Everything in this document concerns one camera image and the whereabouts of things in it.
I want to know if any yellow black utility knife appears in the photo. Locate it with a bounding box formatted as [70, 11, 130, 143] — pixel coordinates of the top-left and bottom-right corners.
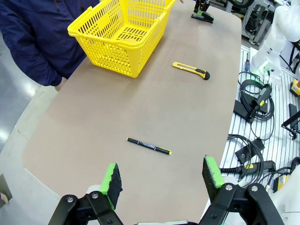
[172, 61, 211, 81]

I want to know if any black square bracket plate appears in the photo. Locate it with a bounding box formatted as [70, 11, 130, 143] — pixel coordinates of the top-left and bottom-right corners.
[234, 138, 266, 164]

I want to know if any black coiled cable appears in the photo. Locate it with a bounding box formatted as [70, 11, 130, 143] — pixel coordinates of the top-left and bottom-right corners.
[238, 72, 275, 142]
[226, 133, 265, 187]

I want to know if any black tripod leg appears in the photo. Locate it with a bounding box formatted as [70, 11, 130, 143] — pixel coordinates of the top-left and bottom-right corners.
[281, 109, 300, 140]

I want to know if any yellow plastic shopping basket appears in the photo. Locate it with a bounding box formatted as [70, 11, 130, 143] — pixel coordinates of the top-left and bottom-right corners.
[67, 0, 177, 78]

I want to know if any black plug with yellow label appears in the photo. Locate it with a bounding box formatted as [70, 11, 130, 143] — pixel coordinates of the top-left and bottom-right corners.
[219, 160, 278, 176]
[248, 84, 273, 122]

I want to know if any black marker with yellow cap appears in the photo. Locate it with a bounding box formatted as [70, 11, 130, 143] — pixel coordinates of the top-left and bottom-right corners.
[127, 137, 173, 156]

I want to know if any flat black device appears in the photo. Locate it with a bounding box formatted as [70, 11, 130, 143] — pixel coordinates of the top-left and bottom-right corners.
[288, 103, 299, 125]

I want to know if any aluminium frame cart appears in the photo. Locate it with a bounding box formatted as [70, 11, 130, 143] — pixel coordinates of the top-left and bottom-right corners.
[240, 0, 276, 45]

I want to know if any aluminium slotted base plate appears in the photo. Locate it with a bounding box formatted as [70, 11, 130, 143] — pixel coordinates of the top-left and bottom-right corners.
[220, 44, 300, 225]

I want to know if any black power brick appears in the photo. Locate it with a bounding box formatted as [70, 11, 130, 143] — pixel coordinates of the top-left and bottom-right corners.
[233, 100, 268, 119]

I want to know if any blue handled screwdriver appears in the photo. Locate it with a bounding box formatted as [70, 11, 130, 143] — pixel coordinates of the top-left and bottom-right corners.
[243, 52, 251, 71]

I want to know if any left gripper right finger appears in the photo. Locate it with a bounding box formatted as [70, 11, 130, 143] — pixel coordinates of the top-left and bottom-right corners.
[199, 156, 285, 225]

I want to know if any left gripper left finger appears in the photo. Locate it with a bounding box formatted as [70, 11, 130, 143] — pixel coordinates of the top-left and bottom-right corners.
[48, 162, 124, 225]

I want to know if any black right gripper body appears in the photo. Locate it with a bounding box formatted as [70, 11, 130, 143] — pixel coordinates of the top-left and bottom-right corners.
[193, 0, 210, 14]

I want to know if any person in dark blue jacket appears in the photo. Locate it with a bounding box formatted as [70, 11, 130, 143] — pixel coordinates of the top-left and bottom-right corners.
[0, 0, 102, 87]

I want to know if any yellow emergency stop box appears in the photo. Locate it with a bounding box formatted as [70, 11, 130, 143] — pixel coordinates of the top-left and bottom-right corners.
[272, 175, 291, 191]
[289, 78, 300, 96]

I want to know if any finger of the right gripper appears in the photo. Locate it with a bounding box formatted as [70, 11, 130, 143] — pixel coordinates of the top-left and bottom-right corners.
[190, 13, 215, 24]

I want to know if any person's right hand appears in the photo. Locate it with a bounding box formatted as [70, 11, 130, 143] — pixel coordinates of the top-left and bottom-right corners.
[54, 76, 69, 92]

